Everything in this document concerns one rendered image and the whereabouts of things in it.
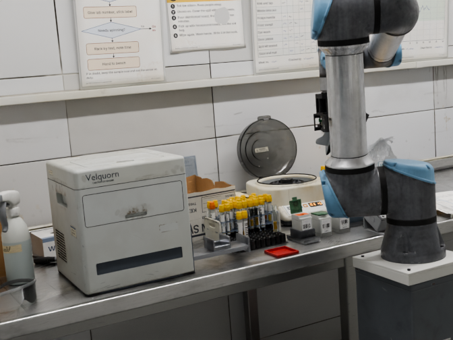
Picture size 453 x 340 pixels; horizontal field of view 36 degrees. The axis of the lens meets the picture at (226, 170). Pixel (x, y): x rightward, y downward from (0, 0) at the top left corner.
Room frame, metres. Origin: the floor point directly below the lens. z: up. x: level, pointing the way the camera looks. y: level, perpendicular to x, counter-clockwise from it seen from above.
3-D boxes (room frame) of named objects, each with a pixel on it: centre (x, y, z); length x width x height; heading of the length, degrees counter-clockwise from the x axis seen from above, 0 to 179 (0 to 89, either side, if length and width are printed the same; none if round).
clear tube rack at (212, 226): (2.01, -0.04, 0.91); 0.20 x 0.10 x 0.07; 117
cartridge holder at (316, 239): (1.92, -0.20, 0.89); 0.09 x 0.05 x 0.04; 27
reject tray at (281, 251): (1.80, -0.13, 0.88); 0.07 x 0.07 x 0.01; 27
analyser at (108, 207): (1.74, 0.27, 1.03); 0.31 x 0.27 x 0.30; 117
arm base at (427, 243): (1.61, -0.43, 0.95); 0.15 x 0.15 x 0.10
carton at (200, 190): (2.14, 0.15, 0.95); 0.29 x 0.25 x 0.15; 27
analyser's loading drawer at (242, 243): (1.75, 0.06, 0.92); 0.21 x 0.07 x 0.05; 117
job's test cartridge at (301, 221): (1.92, -0.20, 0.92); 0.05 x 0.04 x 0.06; 27
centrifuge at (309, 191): (2.26, -0.20, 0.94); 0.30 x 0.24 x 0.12; 18
